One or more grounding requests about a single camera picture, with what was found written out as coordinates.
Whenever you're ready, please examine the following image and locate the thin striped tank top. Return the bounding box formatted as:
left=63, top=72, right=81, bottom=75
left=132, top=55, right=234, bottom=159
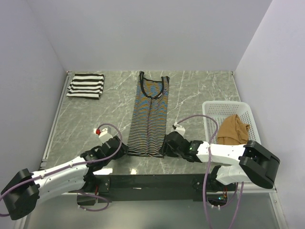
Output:
left=127, top=71, right=170, bottom=158

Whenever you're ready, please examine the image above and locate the wide striped tank top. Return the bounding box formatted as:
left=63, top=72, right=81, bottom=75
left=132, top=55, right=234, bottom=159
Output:
left=66, top=73, right=104, bottom=100

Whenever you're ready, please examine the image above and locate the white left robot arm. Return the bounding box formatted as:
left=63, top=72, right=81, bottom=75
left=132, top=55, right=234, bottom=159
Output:
left=0, top=136, right=128, bottom=220

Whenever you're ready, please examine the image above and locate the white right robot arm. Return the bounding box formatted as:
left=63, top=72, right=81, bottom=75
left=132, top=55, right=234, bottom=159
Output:
left=160, top=131, right=280, bottom=190

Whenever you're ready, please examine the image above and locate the tan brown tank top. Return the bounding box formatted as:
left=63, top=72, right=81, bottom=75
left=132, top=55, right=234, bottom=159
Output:
left=217, top=114, right=251, bottom=145

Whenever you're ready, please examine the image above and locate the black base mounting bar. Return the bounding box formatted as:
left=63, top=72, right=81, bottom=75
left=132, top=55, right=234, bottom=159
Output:
left=66, top=174, right=236, bottom=203

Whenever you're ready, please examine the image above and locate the white plastic laundry basket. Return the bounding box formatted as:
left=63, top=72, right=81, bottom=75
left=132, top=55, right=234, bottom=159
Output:
left=202, top=101, right=261, bottom=143

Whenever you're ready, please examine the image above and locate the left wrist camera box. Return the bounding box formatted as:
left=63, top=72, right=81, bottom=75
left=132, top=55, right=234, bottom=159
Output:
left=93, top=127, right=113, bottom=144

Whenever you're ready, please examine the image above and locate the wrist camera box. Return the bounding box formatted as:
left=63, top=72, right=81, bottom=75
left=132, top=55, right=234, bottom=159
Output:
left=172, top=122, right=186, bottom=137
left=93, top=127, right=113, bottom=144

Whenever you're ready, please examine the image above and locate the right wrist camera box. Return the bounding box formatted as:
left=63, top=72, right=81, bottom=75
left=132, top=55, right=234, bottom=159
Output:
left=172, top=122, right=186, bottom=137

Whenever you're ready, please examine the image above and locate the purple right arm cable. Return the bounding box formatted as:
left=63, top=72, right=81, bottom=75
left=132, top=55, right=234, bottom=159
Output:
left=175, top=114, right=245, bottom=229

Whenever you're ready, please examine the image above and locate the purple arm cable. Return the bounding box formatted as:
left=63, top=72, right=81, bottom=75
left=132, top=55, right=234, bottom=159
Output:
left=0, top=123, right=123, bottom=217
left=175, top=114, right=245, bottom=229

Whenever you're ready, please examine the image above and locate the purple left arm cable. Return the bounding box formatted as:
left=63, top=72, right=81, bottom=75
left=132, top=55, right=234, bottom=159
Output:
left=0, top=123, right=123, bottom=217

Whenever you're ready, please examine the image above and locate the aluminium frame rail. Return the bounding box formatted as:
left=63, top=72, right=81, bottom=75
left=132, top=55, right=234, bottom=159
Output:
left=25, top=173, right=278, bottom=196

